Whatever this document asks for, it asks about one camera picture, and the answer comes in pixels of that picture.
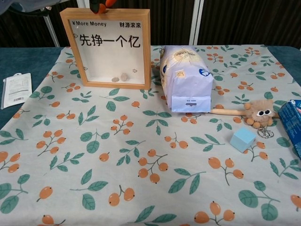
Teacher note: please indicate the light blue cube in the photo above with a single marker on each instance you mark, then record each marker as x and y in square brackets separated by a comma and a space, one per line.
[242, 140]

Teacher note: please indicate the white partition frame post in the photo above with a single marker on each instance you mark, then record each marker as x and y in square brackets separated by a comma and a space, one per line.
[197, 23]
[51, 28]

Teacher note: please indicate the light wooden stick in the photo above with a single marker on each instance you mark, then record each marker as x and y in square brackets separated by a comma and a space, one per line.
[228, 112]

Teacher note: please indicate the blue pink cookie box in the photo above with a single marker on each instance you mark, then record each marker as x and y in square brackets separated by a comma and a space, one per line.
[291, 122]

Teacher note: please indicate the lavender paper flour bag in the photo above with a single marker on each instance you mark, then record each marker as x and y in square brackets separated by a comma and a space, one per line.
[188, 82]

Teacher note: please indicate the small metal coin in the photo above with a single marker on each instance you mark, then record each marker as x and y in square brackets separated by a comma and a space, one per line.
[115, 79]
[124, 77]

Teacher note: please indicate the white flat plastic package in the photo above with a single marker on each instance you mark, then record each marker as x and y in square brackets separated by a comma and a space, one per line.
[17, 90]

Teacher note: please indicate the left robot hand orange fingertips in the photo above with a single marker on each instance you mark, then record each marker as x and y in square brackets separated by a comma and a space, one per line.
[103, 5]

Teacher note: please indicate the wooden box with characters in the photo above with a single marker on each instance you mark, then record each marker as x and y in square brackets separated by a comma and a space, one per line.
[65, 47]

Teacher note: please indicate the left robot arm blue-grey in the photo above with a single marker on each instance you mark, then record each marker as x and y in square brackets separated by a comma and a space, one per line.
[23, 4]

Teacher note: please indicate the floral leaf print tablecloth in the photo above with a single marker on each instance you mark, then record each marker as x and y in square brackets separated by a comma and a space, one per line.
[141, 169]

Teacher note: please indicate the teal velvet table cover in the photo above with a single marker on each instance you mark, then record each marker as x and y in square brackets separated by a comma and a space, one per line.
[23, 61]

